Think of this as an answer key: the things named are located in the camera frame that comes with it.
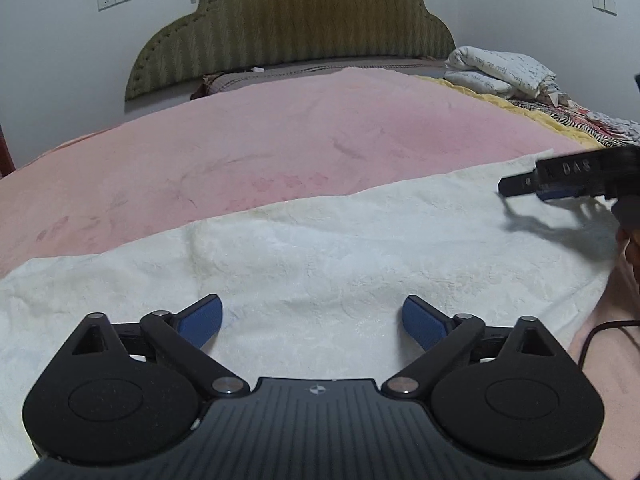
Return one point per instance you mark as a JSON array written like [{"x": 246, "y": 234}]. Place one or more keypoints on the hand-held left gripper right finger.
[{"x": 425, "y": 325}]

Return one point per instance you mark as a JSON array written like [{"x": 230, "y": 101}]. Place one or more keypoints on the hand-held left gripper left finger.
[{"x": 202, "y": 322}]

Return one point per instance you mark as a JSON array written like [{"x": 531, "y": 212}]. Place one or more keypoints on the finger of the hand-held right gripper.
[{"x": 520, "y": 185}]

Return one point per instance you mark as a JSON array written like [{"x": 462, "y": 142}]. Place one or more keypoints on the white towel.
[{"x": 320, "y": 260}]

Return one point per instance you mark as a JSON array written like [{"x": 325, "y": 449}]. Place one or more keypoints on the person's right hand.
[{"x": 629, "y": 242}]

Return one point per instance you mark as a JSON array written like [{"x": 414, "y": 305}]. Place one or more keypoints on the folded white printed quilt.
[{"x": 500, "y": 70}]

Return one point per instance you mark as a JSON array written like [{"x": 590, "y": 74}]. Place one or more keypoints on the pink floral blanket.
[{"x": 250, "y": 150}]

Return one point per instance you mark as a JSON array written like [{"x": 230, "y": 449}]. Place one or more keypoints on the brown striped pillow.
[{"x": 325, "y": 71}]

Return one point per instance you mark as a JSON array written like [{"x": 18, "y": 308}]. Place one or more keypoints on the olive padded headboard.
[{"x": 295, "y": 25}]

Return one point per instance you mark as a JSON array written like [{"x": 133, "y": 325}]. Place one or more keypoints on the white wall switch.
[{"x": 604, "y": 4}]

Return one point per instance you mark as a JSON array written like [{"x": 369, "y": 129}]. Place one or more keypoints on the brown wooden door frame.
[{"x": 5, "y": 152}]

